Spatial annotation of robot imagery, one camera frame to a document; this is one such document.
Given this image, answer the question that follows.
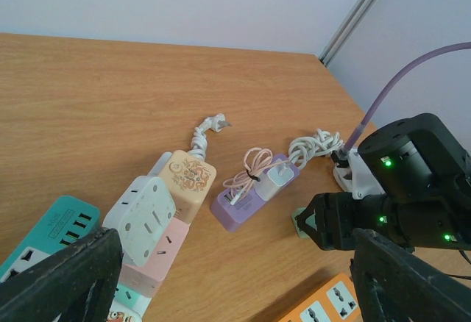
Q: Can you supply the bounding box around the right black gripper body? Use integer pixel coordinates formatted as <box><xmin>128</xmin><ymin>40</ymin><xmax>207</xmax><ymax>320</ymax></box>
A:
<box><xmin>296</xmin><ymin>192</ymin><xmax>390</xmax><ymax>251</ymax></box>

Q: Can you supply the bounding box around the peach cube adapter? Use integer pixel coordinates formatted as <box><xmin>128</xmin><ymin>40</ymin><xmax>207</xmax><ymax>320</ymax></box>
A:
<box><xmin>157</xmin><ymin>150</ymin><xmax>216</xmax><ymax>224</ymax></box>

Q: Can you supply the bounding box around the teal power strip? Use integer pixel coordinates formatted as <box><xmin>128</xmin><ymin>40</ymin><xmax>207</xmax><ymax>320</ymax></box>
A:
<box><xmin>1</xmin><ymin>196</ymin><xmax>100</xmax><ymax>282</ymax></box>

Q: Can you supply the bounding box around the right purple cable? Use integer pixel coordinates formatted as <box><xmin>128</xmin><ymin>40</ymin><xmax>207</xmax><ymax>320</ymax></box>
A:
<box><xmin>340</xmin><ymin>41</ymin><xmax>471</xmax><ymax>157</ymax></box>

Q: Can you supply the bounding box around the purple power strip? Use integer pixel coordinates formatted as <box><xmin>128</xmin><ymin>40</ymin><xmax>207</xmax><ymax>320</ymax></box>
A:
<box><xmin>210</xmin><ymin>147</ymin><xmax>300</xmax><ymax>232</ymax></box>

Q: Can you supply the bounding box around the white cube socket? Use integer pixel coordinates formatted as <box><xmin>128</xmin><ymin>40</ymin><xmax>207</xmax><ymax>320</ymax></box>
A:
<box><xmin>105</xmin><ymin>310</ymin><xmax>142</xmax><ymax>322</ymax></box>

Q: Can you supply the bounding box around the long white power strip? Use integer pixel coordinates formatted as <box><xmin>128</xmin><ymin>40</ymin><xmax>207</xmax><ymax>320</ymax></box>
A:
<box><xmin>103</xmin><ymin>113</ymin><xmax>230</xmax><ymax>321</ymax></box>

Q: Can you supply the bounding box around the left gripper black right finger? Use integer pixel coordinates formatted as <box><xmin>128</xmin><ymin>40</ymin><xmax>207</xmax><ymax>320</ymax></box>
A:
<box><xmin>350</xmin><ymin>229</ymin><xmax>470</xmax><ymax>321</ymax></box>

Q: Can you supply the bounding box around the aluminium rail frame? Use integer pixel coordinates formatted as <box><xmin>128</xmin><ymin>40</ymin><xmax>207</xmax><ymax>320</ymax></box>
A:
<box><xmin>318</xmin><ymin>0</ymin><xmax>376</xmax><ymax>67</ymax></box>

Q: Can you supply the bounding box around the white usb charger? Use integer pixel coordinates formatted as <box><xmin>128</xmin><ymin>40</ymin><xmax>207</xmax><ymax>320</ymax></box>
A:
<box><xmin>255</xmin><ymin>161</ymin><xmax>294</xmax><ymax>201</ymax></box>

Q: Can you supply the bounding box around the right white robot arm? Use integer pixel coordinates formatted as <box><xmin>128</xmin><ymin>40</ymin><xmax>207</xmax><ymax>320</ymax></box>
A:
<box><xmin>294</xmin><ymin>113</ymin><xmax>470</xmax><ymax>251</ymax></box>

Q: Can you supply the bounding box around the white round switch socket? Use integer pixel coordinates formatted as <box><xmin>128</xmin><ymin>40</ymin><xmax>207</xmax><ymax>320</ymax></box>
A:
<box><xmin>103</xmin><ymin>176</ymin><xmax>176</xmax><ymax>267</ymax></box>

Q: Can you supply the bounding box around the white earphone cable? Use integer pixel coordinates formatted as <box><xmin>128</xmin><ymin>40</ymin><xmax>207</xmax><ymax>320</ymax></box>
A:
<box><xmin>222</xmin><ymin>147</ymin><xmax>275</xmax><ymax>205</ymax></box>

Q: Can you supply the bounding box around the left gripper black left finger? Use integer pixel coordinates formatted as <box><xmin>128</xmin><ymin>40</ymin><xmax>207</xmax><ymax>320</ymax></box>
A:
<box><xmin>1</xmin><ymin>228</ymin><xmax>123</xmax><ymax>321</ymax></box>

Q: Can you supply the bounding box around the pink cube socket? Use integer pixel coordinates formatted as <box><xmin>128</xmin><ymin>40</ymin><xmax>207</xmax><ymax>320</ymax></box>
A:
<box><xmin>119</xmin><ymin>218</ymin><xmax>190</xmax><ymax>298</ymax></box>

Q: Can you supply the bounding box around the white coiled power cord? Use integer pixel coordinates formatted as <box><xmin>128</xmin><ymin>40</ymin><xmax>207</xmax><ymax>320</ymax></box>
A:
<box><xmin>287</xmin><ymin>128</ymin><xmax>345</xmax><ymax>171</ymax></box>

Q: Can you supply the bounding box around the orange power strip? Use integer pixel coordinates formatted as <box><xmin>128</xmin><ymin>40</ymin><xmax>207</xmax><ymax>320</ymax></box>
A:
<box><xmin>276</xmin><ymin>273</ymin><xmax>361</xmax><ymax>322</ymax></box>

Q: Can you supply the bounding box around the green small adapter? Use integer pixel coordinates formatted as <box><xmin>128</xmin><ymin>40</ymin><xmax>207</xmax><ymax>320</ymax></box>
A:
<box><xmin>292</xmin><ymin>207</ymin><xmax>314</xmax><ymax>240</ymax></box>

